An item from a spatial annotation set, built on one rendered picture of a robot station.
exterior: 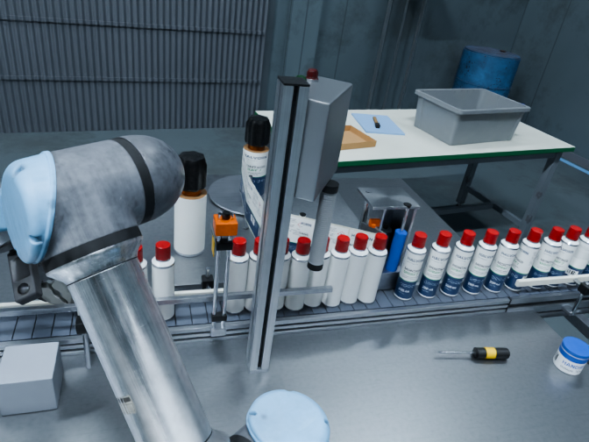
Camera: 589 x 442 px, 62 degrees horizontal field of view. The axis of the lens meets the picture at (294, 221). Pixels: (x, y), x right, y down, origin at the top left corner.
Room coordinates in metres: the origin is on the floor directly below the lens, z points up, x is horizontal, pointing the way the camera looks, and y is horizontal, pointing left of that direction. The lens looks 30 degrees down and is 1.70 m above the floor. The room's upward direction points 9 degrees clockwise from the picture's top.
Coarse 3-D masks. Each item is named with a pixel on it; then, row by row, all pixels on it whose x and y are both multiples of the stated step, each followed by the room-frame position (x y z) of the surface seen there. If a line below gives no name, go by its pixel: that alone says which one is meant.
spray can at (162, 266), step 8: (160, 248) 0.87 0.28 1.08; (168, 248) 0.88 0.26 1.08; (160, 256) 0.87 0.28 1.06; (168, 256) 0.88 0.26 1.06; (152, 264) 0.87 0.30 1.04; (160, 264) 0.86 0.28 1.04; (168, 264) 0.87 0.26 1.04; (152, 272) 0.87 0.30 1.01; (160, 272) 0.86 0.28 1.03; (168, 272) 0.87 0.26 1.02; (152, 280) 0.87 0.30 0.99; (160, 280) 0.86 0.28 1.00; (168, 280) 0.87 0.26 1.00; (152, 288) 0.87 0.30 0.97; (160, 288) 0.86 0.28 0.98; (168, 288) 0.87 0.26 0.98; (160, 296) 0.86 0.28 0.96; (168, 304) 0.87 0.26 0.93; (168, 312) 0.87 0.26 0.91; (168, 320) 0.87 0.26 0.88
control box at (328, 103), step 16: (320, 80) 0.95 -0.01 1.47; (336, 80) 0.97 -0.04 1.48; (320, 96) 0.83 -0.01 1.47; (336, 96) 0.85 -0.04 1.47; (320, 112) 0.81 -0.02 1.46; (336, 112) 0.85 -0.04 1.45; (304, 128) 0.81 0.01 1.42; (320, 128) 0.80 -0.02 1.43; (336, 128) 0.88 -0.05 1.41; (304, 144) 0.81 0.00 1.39; (320, 144) 0.80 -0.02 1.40; (336, 144) 0.91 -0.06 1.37; (304, 160) 0.81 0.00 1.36; (320, 160) 0.80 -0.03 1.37; (336, 160) 0.94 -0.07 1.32; (304, 176) 0.81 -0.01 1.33; (320, 176) 0.82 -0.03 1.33; (304, 192) 0.81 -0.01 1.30; (320, 192) 0.85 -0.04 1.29
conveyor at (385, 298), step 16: (416, 288) 1.15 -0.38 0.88; (176, 304) 0.93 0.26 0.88; (192, 304) 0.94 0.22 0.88; (208, 304) 0.94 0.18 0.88; (352, 304) 1.03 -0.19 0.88; (368, 304) 1.04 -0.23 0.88; (384, 304) 1.05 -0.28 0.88; (400, 304) 1.06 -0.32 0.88; (416, 304) 1.08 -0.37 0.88; (0, 320) 0.79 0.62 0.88; (16, 320) 0.79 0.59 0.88; (32, 320) 0.80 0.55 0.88; (48, 320) 0.81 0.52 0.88; (64, 320) 0.82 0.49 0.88; (176, 320) 0.87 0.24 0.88; (192, 320) 0.88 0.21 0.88; (208, 320) 0.89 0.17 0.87; (240, 320) 0.91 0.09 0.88; (0, 336) 0.74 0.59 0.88; (16, 336) 0.75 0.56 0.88; (32, 336) 0.76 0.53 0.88; (48, 336) 0.76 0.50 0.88; (64, 336) 0.77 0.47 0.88
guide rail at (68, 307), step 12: (300, 288) 0.96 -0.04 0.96; (312, 288) 0.97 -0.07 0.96; (324, 288) 0.98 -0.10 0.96; (156, 300) 0.84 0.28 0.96; (168, 300) 0.85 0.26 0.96; (180, 300) 0.86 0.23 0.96; (192, 300) 0.86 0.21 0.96; (204, 300) 0.87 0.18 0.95; (0, 312) 0.73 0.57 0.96; (12, 312) 0.74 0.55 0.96; (24, 312) 0.75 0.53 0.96; (36, 312) 0.75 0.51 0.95; (48, 312) 0.76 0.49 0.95
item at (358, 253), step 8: (360, 232) 1.07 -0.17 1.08; (360, 240) 1.04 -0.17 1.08; (352, 248) 1.05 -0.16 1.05; (360, 248) 1.04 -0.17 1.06; (352, 256) 1.03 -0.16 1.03; (360, 256) 1.03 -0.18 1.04; (352, 264) 1.03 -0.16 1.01; (360, 264) 1.03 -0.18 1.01; (352, 272) 1.03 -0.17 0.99; (360, 272) 1.03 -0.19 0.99; (352, 280) 1.03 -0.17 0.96; (360, 280) 1.04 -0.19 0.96; (344, 288) 1.03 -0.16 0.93; (352, 288) 1.03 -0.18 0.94; (344, 296) 1.03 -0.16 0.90; (352, 296) 1.03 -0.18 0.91
